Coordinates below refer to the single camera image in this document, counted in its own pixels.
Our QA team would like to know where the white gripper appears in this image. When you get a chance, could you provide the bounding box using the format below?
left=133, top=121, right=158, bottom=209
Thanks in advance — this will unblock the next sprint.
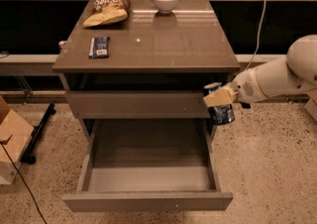
left=203, top=68, right=262, bottom=107

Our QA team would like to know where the blue pepsi can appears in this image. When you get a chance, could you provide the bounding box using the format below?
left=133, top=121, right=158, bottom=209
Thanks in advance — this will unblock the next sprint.
left=204, top=82, right=235, bottom=125

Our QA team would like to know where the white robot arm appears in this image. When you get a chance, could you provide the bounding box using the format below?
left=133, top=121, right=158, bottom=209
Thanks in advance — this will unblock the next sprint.
left=203, top=35, right=317, bottom=107

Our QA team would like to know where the grey drawer cabinet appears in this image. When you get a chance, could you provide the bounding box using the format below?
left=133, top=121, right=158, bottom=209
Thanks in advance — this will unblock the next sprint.
left=53, top=0, right=240, bottom=138

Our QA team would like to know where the open grey middle drawer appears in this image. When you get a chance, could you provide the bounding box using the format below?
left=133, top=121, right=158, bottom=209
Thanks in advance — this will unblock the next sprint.
left=63, top=119, right=233, bottom=212

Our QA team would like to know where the closed grey top drawer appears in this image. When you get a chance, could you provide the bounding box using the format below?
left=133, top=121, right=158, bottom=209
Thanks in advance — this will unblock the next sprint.
left=65, top=90, right=209, bottom=119

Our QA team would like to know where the brown chip bag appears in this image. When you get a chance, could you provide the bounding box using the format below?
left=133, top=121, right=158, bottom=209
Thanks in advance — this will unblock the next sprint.
left=83, top=0, right=131, bottom=28

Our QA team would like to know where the black stand leg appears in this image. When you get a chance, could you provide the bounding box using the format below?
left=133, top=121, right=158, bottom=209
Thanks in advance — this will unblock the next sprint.
left=21, top=103, right=55, bottom=165

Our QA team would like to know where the cardboard box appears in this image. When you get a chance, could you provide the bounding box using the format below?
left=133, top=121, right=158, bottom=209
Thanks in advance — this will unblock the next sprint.
left=0, top=96, right=34, bottom=185

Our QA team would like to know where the white cable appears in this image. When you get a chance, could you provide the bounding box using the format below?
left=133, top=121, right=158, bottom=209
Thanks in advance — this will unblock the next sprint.
left=243, top=0, right=267, bottom=72

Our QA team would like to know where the black cable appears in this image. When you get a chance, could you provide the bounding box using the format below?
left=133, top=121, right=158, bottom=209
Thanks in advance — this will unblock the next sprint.
left=0, top=134, right=50, bottom=224

